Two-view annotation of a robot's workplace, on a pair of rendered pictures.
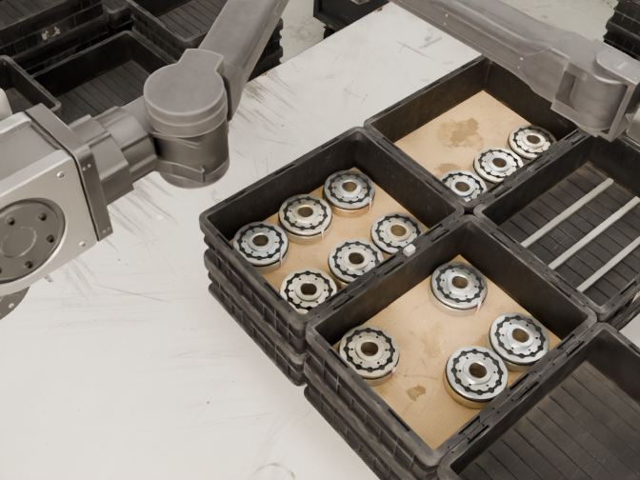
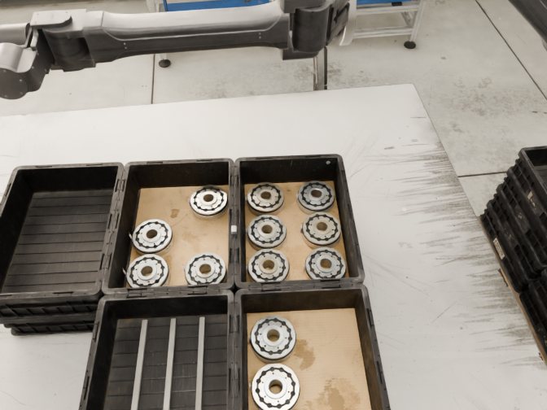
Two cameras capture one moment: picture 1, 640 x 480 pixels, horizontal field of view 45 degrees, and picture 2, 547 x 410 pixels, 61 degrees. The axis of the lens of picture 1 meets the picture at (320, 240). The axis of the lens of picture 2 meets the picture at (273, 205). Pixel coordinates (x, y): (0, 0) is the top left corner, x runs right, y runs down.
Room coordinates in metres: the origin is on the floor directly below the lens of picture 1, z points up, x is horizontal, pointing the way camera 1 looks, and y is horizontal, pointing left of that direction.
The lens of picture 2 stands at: (1.32, -0.57, 1.87)
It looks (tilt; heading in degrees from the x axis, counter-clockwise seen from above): 53 degrees down; 130
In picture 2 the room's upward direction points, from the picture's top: straight up
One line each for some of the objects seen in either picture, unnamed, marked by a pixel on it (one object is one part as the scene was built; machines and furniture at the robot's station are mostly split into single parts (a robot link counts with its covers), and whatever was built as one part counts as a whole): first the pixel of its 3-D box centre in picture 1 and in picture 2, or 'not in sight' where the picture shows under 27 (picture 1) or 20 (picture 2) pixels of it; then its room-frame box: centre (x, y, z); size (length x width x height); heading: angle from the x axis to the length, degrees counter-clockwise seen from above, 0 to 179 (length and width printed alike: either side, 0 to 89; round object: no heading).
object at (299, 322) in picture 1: (332, 217); (293, 215); (0.93, -0.02, 0.92); 0.40 x 0.30 x 0.02; 133
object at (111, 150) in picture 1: (100, 158); not in sight; (0.52, 0.22, 1.45); 0.09 x 0.08 x 0.12; 47
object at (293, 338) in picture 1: (330, 235); (293, 227); (0.93, -0.02, 0.87); 0.40 x 0.30 x 0.11; 133
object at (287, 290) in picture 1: (308, 291); (265, 196); (0.80, 0.01, 0.86); 0.10 x 0.10 x 0.01
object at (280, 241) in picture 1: (260, 243); (316, 194); (0.90, 0.11, 0.86); 0.10 x 0.10 x 0.01
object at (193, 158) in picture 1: (178, 136); not in sight; (0.56, 0.15, 1.44); 0.10 x 0.09 x 0.05; 137
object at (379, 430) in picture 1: (447, 342); (178, 232); (0.71, -0.23, 0.87); 0.40 x 0.30 x 0.11; 133
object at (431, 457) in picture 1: (451, 326); (175, 221); (0.71, -0.23, 0.92); 0.40 x 0.30 x 0.02; 133
